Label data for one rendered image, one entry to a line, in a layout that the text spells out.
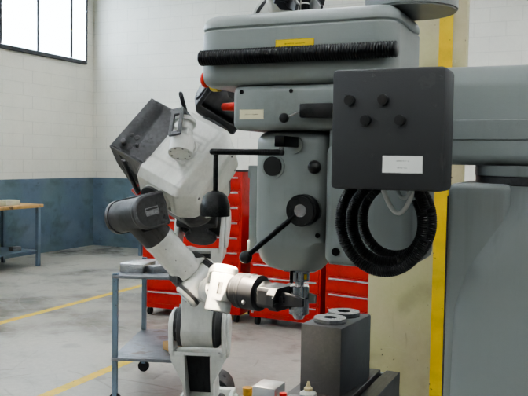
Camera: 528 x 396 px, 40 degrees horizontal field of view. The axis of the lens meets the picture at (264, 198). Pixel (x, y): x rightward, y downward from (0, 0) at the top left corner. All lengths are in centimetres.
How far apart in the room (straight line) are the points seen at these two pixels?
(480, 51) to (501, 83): 932
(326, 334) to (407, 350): 154
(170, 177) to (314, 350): 61
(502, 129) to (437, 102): 27
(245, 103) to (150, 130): 54
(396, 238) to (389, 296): 196
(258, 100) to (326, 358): 75
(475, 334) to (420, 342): 204
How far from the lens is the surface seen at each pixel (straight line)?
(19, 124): 1198
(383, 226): 155
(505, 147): 151
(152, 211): 201
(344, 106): 131
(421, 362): 352
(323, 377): 204
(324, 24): 160
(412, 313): 348
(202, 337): 241
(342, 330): 199
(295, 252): 165
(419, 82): 128
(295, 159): 163
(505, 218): 146
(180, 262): 209
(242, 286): 180
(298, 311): 174
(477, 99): 152
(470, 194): 146
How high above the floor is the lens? 156
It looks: 3 degrees down
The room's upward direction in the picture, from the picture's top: 1 degrees clockwise
